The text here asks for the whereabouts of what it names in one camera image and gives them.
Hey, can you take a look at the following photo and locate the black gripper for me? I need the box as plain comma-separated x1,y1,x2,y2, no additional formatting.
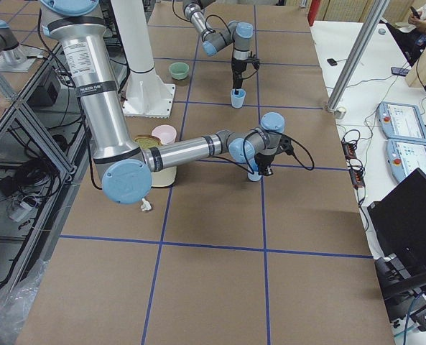
231,52,260,95
254,150,281,176

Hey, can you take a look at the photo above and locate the light blue cup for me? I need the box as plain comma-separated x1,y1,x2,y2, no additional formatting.
231,88,246,109
248,161,261,182

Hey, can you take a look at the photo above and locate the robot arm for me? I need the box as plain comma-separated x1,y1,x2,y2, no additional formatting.
39,1,289,204
182,1,260,100

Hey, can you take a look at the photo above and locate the green bowl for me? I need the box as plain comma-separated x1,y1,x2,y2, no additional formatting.
169,62,190,81

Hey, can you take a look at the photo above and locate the pink bowl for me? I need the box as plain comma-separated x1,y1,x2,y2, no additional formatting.
151,124,177,145

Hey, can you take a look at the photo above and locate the orange power strip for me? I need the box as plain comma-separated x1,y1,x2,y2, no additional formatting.
342,142,366,190

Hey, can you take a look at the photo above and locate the white toaster plug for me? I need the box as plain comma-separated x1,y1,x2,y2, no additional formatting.
140,198,152,212

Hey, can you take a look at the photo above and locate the white central pillar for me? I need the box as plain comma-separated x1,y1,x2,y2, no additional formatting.
111,0,154,74

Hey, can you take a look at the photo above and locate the lower teach pendant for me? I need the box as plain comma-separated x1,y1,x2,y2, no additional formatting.
386,139,426,183

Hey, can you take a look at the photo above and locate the teach pendant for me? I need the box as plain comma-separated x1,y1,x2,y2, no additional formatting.
376,101,426,143
386,139,426,183

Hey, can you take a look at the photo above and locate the upper teach pendant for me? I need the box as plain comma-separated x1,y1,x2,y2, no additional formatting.
376,101,426,143

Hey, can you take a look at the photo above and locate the black laptop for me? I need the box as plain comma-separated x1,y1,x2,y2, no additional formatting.
367,168,426,272

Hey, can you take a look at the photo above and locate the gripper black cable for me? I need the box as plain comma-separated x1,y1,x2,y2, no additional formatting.
241,50,261,89
241,129,315,173

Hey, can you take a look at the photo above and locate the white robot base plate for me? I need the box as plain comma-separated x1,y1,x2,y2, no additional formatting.
123,81,176,119

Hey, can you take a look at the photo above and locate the aluminium frame post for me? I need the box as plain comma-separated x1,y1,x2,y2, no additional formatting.
326,0,390,113

